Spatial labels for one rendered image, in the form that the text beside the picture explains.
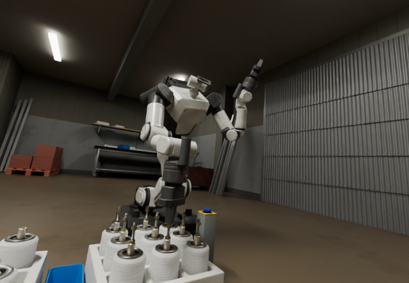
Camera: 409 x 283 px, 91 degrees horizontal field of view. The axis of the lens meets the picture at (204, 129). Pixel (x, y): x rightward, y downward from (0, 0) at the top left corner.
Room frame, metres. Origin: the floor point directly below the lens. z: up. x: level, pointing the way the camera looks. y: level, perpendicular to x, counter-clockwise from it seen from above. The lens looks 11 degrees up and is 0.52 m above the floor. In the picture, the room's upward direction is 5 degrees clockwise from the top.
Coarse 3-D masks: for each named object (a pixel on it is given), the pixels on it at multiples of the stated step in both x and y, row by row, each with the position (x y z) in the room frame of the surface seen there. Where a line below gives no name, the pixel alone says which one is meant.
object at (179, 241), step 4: (172, 232) 0.91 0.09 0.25; (172, 236) 0.87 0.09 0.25; (176, 236) 0.87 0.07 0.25; (192, 236) 0.90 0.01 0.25; (172, 240) 0.86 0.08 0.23; (176, 240) 0.86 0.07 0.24; (180, 240) 0.85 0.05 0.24; (184, 240) 0.85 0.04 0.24; (176, 244) 0.85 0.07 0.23; (180, 244) 0.85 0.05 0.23; (180, 248) 0.85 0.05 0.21; (180, 256) 0.85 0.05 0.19
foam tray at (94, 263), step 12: (96, 252) 0.83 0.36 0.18; (96, 264) 0.75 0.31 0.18; (180, 264) 0.83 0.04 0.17; (84, 276) 0.87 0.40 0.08; (96, 276) 0.68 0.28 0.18; (108, 276) 0.69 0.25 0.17; (144, 276) 0.70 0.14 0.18; (180, 276) 0.74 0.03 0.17; (192, 276) 0.73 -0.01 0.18; (204, 276) 0.73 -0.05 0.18; (216, 276) 0.76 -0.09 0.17
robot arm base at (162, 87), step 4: (160, 84) 1.01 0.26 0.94; (164, 84) 1.04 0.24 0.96; (156, 88) 1.01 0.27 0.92; (160, 88) 1.00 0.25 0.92; (164, 88) 1.03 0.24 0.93; (168, 88) 1.06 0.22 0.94; (160, 92) 1.00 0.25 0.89; (164, 92) 1.03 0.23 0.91; (168, 92) 1.05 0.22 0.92; (172, 92) 1.09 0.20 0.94; (140, 96) 1.07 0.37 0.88; (160, 96) 1.02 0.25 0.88; (164, 96) 1.02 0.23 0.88; (168, 96) 1.05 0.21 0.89; (172, 96) 1.08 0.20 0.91; (164, 100) 1.06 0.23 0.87; (168, 100) 1.04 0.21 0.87; (144, 104) 1.07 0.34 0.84; (168, 104) 1.06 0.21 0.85
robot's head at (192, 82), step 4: (192, 76) 1.09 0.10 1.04; (188, 80) 1.13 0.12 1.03; (192, 80) 1.08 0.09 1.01; (196, 80) 1.09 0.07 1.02; (188, 84) 1.10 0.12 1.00; (192, 84) 1.09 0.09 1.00; (196, 84) 1.10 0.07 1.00; (200, 84) 1.11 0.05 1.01; (204, 84) 1.12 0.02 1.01; (192, 88) 1.15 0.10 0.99; (196, 88) 1.13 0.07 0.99; (200, 88) 1.13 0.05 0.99; (204, 88) 1.12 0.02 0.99; (192, 92) 1.14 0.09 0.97; (196, 92) 1.14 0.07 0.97
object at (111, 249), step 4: (108, 244) 0.74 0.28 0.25; (112, 244) 0.73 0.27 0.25; (116, 244) 0.73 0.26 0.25; (124, 244) 0.74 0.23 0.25; (108, 248) 0.73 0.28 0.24; (112, 248) 0.73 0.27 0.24; (116, 248) 0.73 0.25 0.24; (120, 248) 0.73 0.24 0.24; (108, 252) 0.73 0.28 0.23; (112, 252) 0.73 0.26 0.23; (116, 252) 0.73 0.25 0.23; (108, 256) 0.73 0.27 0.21; (112, 256) 0.73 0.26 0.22; (104, 260) 0.75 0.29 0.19; (108, 260) 0.73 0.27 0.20; (104, 264) 0.74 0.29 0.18; (108, 264) 0.73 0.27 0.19; (104, 268) 0.74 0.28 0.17; (108, 268) 0.73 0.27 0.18
